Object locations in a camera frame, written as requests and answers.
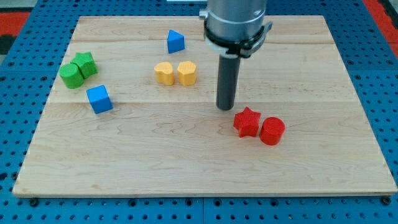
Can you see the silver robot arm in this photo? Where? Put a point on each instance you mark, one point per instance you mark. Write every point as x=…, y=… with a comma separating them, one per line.
x=233, y=19

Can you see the blue triangle block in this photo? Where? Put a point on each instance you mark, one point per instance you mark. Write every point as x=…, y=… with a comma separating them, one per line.
x=175, y=42

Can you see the yellow hexagon block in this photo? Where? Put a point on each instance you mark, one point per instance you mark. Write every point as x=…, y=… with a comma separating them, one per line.
x=187, y=73

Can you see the red star block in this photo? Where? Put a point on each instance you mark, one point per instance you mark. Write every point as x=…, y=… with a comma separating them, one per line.
x=247, y=122

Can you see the yellow heart block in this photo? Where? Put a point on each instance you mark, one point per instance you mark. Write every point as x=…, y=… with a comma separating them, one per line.
x=164, y=73

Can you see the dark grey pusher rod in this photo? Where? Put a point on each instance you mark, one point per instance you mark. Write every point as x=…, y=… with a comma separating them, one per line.
x=228, y=70

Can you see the wooden board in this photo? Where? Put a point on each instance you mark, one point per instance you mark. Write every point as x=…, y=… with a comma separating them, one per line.
x=172, y=141

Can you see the red cylinder block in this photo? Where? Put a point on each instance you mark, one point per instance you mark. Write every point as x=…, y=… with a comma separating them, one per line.
x=272, y=131

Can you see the blue cube block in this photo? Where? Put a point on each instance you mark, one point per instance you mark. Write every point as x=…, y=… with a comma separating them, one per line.
x=99, y=99

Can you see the green star block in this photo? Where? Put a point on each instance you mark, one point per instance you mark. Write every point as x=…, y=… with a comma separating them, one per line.
x=86, y=64

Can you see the green cylinder block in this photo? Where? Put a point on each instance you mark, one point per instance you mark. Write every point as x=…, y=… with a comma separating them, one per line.
x=71, y=75

